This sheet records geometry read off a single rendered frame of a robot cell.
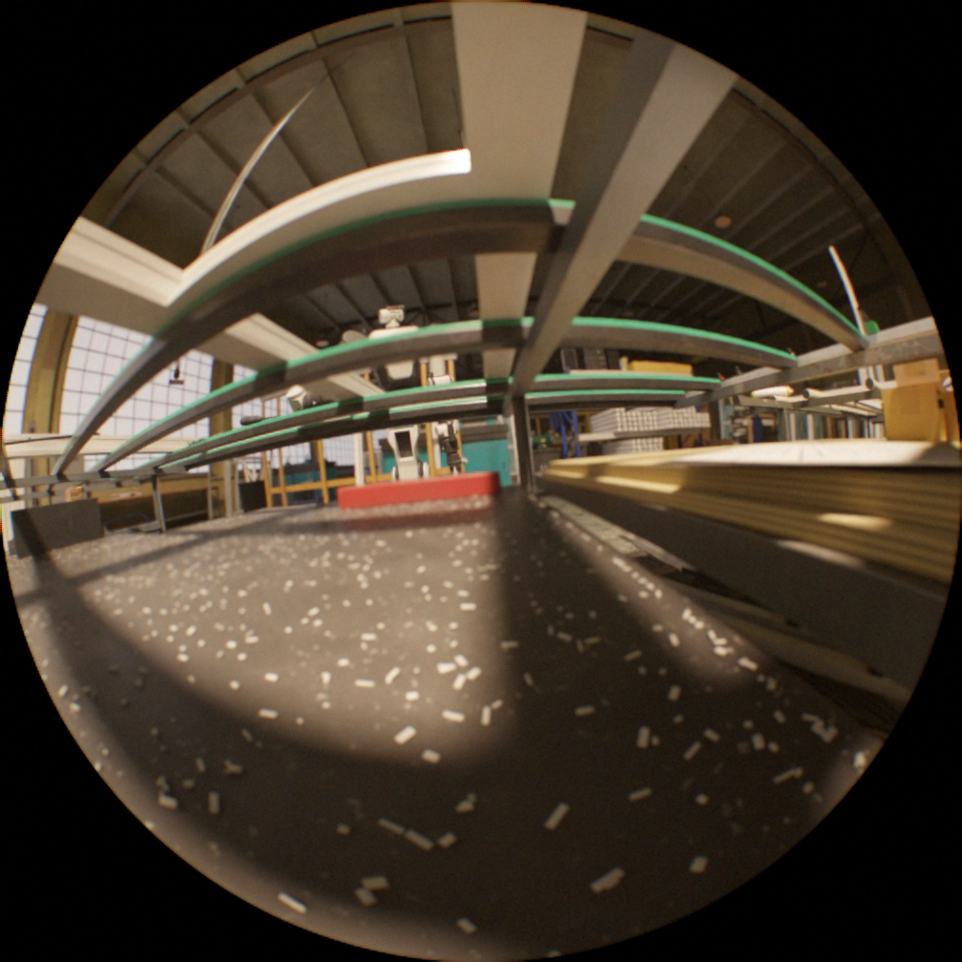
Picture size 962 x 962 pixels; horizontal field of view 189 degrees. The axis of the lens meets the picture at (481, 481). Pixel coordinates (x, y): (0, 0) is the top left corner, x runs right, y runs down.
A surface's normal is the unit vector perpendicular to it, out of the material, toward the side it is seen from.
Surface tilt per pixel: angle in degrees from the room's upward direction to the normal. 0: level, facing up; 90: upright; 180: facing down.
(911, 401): 90
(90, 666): 0
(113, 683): 0
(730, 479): 90
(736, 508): 90
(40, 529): 90
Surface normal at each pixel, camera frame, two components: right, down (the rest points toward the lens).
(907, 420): -0.99, 0.11
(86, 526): 1.00, -0.10
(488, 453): 0.00, 0.07
